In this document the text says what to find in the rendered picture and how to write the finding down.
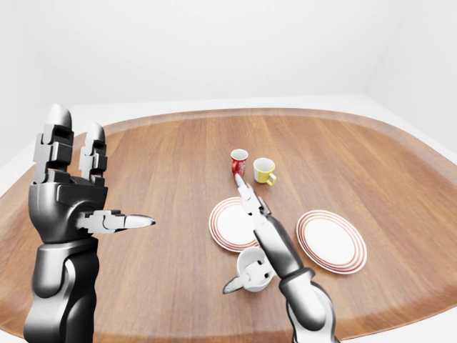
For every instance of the silver robot right hand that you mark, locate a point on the silver robot right hand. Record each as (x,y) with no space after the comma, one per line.
(276,246)

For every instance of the silver robot left hand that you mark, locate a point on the silver robot left hand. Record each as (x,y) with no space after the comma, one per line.
(53,207)

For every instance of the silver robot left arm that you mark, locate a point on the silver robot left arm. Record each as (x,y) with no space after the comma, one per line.
(53,286)

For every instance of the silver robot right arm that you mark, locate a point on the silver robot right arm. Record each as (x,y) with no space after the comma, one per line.
(307,300)

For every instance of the white plate with red rings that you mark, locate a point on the white plate with red rings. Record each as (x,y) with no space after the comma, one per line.
(332,241)
(228,223)

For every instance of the yellow and white mug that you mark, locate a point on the yellow and white mug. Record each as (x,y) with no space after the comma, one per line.
(262,173)

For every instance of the red mug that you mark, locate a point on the red mug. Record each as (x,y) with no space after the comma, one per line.
(238,165)

